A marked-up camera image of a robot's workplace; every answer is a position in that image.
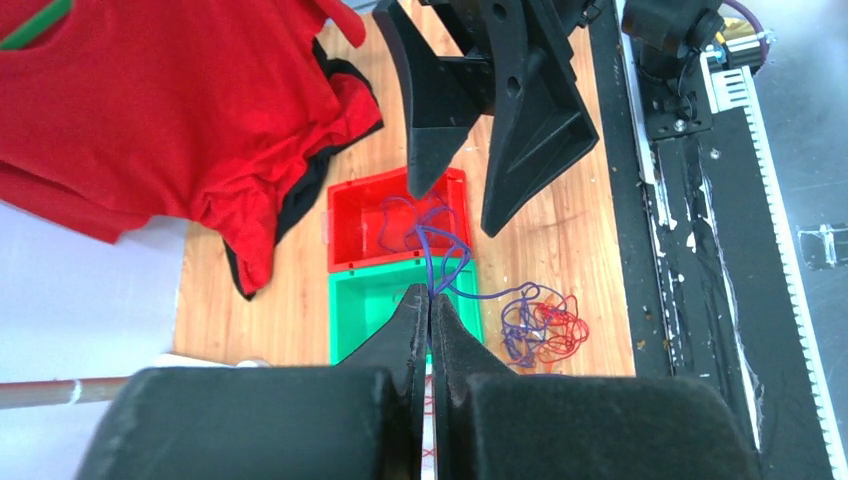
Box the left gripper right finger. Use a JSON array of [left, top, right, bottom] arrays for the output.
[[429, 295, 761, 479]]

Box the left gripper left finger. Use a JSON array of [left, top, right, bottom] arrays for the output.
[[77, 284, 430, 479]]

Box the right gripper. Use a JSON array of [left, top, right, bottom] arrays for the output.
[[373, 1, 603, 237]]

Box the red cable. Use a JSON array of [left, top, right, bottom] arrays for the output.
[[529, 301, 591, 364], [421, 377, 439, 465]]

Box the green plastic bin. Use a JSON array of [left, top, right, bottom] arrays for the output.
[[328, 259, 485, 364]]

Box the red plastic bin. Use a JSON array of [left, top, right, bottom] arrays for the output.
[[326, 167, 472, 273]]

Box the clothes rack pole with base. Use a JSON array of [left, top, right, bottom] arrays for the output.
[[0, 357, 270, 411]]

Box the red t-shirt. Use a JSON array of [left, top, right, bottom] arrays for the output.
[[1, 1, 380, 297]]

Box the green hanger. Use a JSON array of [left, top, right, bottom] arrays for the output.
[[1, 0, 74, 51]]

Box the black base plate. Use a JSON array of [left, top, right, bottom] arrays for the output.
[[590, 1, 847, 478]]

